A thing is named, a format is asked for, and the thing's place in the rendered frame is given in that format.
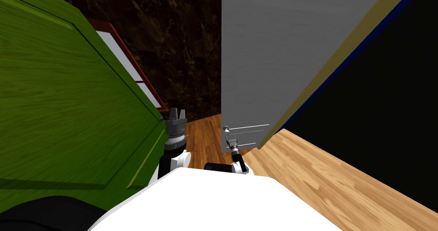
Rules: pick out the grey door leaf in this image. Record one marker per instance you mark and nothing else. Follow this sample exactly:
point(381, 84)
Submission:
point(270, 53)

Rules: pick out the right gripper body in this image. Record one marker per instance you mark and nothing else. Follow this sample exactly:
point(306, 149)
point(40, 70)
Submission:
point(230, 138)

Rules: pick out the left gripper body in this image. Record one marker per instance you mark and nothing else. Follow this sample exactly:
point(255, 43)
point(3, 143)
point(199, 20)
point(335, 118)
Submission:
point(176, 125)

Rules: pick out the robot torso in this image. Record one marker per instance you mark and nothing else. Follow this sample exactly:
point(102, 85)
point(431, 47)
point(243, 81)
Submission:
point(219, 203)

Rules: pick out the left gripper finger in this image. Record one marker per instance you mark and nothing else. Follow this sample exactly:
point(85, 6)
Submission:
point(174, 114)
point(182, 115)

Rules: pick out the green wooden door leaf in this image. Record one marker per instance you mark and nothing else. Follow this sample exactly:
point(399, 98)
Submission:
point(68, 97)

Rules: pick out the red framed window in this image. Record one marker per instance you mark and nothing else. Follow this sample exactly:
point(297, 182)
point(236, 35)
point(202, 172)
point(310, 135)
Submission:
point(128, 66)

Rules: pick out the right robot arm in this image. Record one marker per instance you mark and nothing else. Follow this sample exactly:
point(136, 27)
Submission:
point(239, 161)

